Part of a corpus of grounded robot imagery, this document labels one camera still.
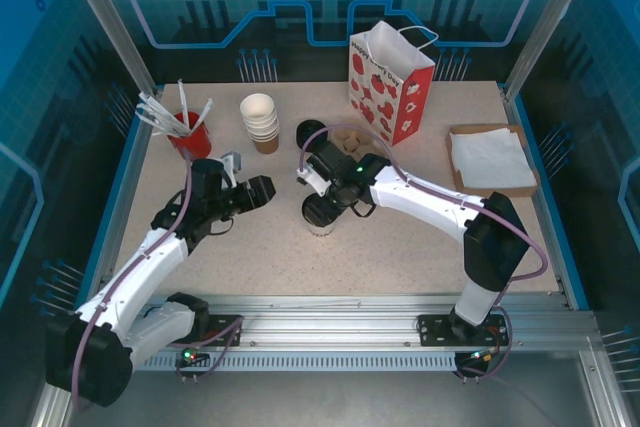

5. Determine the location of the aluminium mounting rail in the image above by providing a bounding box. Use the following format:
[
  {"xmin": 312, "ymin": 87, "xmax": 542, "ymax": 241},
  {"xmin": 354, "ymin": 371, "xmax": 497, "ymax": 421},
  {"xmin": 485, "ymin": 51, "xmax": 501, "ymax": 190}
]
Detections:
[{"xmin": 124, "ymin": 294, "xmax": 599, "ymax": 354}]

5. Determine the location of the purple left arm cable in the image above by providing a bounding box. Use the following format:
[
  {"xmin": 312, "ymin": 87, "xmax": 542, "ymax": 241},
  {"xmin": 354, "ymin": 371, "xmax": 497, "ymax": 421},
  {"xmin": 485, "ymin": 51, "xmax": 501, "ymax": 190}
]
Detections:
[{"xmin": 71, "ymin": 146, "xmax": 245, "ymax": 412}]

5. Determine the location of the single paper coffee cup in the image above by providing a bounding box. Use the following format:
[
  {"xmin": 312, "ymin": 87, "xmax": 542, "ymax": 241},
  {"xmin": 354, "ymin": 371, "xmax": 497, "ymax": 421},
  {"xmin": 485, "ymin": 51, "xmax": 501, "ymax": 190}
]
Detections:
[{"xmin": 306, "ymin": 219, "xmax": 342, "ymax": 238}]

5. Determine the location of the pile of white napkins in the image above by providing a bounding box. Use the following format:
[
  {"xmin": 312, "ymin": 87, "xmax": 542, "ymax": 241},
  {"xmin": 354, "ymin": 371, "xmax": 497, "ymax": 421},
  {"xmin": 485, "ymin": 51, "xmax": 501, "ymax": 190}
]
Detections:
[{"xmin": 449, "ymin": 127, "xmax": 537, "ymax": 189}]

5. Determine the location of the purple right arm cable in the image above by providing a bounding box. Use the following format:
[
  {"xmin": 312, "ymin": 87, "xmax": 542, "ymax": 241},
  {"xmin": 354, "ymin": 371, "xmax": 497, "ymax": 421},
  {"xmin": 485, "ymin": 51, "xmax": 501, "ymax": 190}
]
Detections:
[{"xmin": 298, "ymin": 122, "xmax": 550, "ymax": 384}]

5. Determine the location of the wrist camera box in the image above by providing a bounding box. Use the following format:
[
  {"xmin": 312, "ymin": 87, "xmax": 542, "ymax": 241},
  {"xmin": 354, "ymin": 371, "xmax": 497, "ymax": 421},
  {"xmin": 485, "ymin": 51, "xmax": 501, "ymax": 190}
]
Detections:
[
  {"xmin": 219, "ymin": 150, "xmax": 244, "ymax": 179},
  {"xmin": 296, "ymin": 166, "xmax": 327, "ymax": 194}
]

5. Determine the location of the stack of paper cups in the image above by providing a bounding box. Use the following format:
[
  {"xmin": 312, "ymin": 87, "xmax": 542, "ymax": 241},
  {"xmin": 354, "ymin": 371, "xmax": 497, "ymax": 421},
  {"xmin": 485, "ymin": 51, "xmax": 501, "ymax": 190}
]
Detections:
[{"xmin": 239, "ymin": 93, "xmax": 281, "ymax": 155}]

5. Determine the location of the single black cup lid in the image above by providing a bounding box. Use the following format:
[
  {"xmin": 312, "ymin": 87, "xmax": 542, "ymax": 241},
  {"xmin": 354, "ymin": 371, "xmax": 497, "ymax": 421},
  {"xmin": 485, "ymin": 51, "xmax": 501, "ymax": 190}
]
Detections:
[{"xmin": 301, "ymin": 195, "xmax": 347, "ymax": 229}]

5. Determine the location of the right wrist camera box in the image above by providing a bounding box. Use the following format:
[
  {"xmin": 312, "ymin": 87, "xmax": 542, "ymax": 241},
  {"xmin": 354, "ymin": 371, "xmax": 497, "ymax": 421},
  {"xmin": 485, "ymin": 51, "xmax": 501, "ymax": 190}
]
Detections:
[{"xmin": 296, "ymin": 166, "xmax": 327, "ymax": 194}]

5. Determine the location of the aluminium frame post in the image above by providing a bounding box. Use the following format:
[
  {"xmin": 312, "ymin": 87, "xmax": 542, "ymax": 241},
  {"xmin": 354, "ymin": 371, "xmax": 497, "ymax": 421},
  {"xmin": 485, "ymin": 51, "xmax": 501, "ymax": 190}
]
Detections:
[
  {"xmin": 54, "ymin": 0, "xmax": 165, "ymax": 99},
  {"xmin": 502, "ymin": 0, "xmax": 604, "ymax": 99}
]

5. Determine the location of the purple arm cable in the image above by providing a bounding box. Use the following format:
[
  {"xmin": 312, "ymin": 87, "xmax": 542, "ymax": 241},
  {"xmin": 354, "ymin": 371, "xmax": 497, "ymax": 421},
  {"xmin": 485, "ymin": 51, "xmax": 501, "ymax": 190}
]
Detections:
[
  {"xmin": 71, "ymin": 146, "xmax": 245, "ymax": 412},
  {"xmin": 298, "ymin": 122, "xmax": 550, "ymax": 384}
]

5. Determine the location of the white wrapped straw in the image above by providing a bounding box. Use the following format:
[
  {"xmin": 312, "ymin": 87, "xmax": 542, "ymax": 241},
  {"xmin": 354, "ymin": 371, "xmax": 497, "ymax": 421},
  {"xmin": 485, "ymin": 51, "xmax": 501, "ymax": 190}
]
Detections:
[
  {"xmin": 137, "ymin": 114, "xmax": 182, "ymax": 137},
  {"xmin": 192, "ymin": 99, "xmax": 215, "ymax": 137},
  {"xmin": 177, "ymin": 78, "xmax": 191, "ymax": 127},
  {"xmin": 135, "ymin": 104, "xmax": 186, "ymax": 136},
  {"xmin": 139, "ymin": 91, "xmax": 189, "ymax": 132}
]

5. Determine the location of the red straw holder cup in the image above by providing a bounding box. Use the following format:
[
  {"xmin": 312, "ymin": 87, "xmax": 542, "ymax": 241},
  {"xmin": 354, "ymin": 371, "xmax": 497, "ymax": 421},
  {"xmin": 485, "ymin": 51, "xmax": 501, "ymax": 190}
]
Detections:
[{"xmin": 167, "ymin": 122, "xmax": 211, "ymax": 162}]

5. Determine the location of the slotted metal cable duct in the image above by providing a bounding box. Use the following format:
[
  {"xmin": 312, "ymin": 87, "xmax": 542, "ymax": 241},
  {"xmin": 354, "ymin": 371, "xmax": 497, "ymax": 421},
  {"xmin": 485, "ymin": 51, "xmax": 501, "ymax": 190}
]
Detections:
[{"xmin": 133, "ymin": 352, "xmax": 459, "ymax": 373}]

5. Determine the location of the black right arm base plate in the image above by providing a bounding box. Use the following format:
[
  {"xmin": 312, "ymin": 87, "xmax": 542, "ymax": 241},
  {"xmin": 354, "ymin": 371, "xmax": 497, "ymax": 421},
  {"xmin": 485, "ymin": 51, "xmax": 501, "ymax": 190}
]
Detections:
[{"xmin": 417, "ymin": 314, "xmax": 511, "ymax": 347}]

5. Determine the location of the stack of black lids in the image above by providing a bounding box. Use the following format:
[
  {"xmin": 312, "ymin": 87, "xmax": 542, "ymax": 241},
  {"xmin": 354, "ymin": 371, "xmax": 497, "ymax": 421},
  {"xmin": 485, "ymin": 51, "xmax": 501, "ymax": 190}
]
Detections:
[{"xmin": 295, "ymin": 119, "xmax": 327, "ymax": 149}]

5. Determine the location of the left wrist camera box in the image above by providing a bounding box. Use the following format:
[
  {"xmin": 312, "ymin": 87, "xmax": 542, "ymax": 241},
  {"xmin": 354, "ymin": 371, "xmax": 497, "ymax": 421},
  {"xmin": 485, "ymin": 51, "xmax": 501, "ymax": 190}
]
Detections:
[{"xmin": 219, "ymin": 150, "xmax": 244, "ymax": 179}]

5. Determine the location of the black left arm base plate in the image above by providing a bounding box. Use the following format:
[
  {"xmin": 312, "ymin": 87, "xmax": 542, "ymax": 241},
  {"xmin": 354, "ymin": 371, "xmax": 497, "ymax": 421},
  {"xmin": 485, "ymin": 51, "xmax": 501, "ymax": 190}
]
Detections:
[{"xmin": 198, "ymin": 314, "xmax": 245, "ymax": 348}]

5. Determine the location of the pulp cup carrier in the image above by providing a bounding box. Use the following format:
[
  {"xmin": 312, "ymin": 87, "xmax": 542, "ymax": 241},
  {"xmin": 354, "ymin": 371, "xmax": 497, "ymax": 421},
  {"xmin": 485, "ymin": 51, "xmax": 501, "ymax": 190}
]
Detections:
[{"xmin": 331, "ymin": 126, "xmax": 382, "ymax": 156}]

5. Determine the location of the red white paper bag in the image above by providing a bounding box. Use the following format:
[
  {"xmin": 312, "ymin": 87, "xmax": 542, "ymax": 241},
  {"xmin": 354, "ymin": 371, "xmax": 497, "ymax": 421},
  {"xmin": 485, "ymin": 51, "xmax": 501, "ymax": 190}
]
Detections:
[{"xmin": 348, "ymin": 20, "xmax": 440, "ymax": 147}]

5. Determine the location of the brown cardboard napkin tray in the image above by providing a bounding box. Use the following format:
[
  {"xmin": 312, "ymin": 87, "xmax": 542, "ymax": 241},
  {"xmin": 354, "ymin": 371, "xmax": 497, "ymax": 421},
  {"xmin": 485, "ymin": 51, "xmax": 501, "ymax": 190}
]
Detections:
[{"xmin": 448, "ymin": 124, "xmax": 542, "ymax": 197}]

